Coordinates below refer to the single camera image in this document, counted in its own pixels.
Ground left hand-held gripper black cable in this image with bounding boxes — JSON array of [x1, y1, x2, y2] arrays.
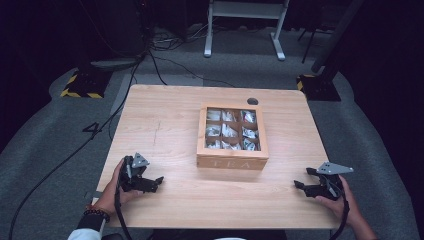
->
[[114, 179, 134, 240]]

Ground thin black floor cable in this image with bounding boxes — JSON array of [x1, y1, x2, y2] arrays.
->
[[151, 53, 236, 88]]

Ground white metal table frame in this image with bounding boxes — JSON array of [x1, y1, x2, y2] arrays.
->
[[203, 0, 291, 62]]

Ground dark bead bracelet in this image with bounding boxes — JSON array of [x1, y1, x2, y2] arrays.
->
[[83, 207, 111, 224]]

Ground wooden compartment box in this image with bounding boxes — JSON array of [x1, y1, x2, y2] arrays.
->
[[195, 102, 270, 171]]

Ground black tripod legs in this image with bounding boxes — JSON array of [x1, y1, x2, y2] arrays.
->
[[297, 24, 335, 65]]

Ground person's dark clothing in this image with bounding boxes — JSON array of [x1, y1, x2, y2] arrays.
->
[[99, 228, 288, 240]]

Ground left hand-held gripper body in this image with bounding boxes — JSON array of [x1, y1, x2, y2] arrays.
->
[[118, 152, 151, 193]]

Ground yellow black striped base plate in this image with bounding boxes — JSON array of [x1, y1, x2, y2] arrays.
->
[[60, 68, 113, 100], [296, 73, 342, 102]]

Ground hand-held gripper black cable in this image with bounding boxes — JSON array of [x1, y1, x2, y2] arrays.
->
[[329, 186, 351, 240], [114, 179, 134, 240]]

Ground bundle of floor cables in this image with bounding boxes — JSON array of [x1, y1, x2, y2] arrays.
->
[[148, 24, 209, 53]]

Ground person's right hand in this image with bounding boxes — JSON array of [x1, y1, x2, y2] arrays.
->
[[314, 175, 363, 228]]

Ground thick black floor cable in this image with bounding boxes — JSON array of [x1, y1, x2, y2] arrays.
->
[[8, 54, 148, 240]]

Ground person's left hand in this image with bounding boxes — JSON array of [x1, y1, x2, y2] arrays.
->
[[94, 158, 145, 215]]

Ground right hand-held gripper black cable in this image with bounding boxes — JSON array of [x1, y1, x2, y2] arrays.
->
[[329, 186, 351, 240]]

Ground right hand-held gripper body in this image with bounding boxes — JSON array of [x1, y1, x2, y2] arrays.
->
[[314, 161, 355, 201]]

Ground grey slanted metal pole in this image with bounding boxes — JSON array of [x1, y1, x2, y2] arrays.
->
[[310, 0, 366, 74]]

